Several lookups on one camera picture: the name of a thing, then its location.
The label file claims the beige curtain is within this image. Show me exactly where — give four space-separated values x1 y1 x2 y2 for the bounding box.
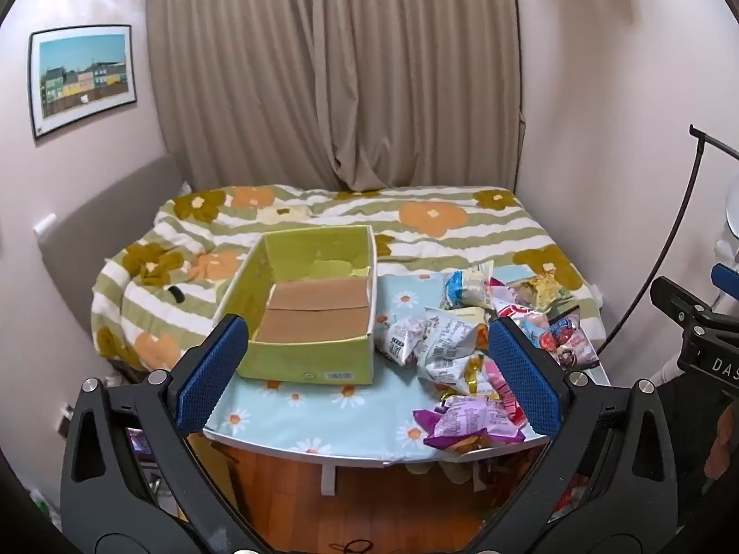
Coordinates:
145 0 527 193

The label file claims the grey headboard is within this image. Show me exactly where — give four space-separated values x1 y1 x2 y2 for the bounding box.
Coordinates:
37 153 187 330

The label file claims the framed wall picture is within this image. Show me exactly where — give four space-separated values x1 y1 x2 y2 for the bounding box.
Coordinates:
28 24 138 140

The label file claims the pink figure print snack packet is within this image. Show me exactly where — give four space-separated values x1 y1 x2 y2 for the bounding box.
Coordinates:
543 314 600 368

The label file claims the white round lamp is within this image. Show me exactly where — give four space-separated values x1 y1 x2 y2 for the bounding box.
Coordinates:
723 185 739 243

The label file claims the person's right hand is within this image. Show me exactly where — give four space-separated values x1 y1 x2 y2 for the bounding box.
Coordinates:
705 409 739 481

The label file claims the purple snack packet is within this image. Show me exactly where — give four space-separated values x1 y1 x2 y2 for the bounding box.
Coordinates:
412 398 526 452

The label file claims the light blue daisy tablecloth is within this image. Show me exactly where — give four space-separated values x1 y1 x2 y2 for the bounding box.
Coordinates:
202 265 613 468

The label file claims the pile of snack packets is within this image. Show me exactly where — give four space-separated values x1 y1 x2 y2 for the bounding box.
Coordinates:
375 259 601 457

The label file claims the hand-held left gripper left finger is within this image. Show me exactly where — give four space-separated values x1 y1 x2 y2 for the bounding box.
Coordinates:
59 313 272 553

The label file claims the black stand pole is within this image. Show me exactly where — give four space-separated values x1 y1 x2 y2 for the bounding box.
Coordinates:
597 124 739 355

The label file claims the floral striped blanket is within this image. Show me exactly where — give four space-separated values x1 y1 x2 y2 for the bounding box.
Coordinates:
91 185 604 376

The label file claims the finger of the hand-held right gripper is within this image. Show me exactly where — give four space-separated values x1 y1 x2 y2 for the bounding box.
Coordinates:
710 263 739 302
650 275 718 331

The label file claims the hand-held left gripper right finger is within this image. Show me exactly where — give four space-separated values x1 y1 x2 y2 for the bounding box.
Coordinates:
466 316 678 553

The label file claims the green cardboard box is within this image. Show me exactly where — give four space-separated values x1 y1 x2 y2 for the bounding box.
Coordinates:
212 225 379 386

